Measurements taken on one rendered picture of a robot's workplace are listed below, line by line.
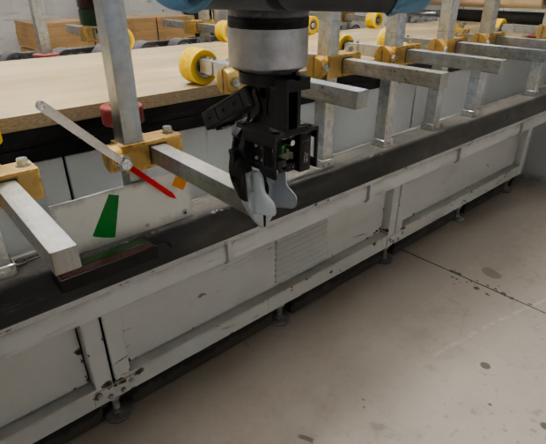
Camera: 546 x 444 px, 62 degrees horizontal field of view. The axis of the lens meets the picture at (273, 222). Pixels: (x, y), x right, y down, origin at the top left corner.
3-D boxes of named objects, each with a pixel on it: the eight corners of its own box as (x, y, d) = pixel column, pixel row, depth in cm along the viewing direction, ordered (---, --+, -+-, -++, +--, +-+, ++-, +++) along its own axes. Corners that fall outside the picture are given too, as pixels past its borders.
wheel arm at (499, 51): (549, 62, 120) (552, 48, 118) (542, 63, 118) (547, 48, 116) (391, 44, 153) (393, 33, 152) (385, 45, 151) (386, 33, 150)
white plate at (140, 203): (194, 215, 92) (190, 168, 87) (62, 261, 77) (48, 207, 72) (193, 214, 92) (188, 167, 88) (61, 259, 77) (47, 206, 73)
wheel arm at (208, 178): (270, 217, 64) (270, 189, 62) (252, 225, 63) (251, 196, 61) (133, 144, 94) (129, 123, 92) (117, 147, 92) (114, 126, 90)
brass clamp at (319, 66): (361, 74, 110) (363, 51, 107) (322, 81, 102) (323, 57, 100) (342, 70, 114) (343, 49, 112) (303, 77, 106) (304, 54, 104)
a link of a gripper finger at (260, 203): (268, 247, 59) (267, 181, 54) (239, 230, 63) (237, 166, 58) (285, 239, 60) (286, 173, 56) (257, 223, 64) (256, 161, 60)
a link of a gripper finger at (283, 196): (285, 239, 60) (286, 173, 56) (257, 223, 64) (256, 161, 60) (302, 231, 62) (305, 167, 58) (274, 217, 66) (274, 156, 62)
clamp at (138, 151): (184, 159, 86) (181, 133, 83) (115, 177, 78) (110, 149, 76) (169, 151, 90) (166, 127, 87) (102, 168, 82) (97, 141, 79)
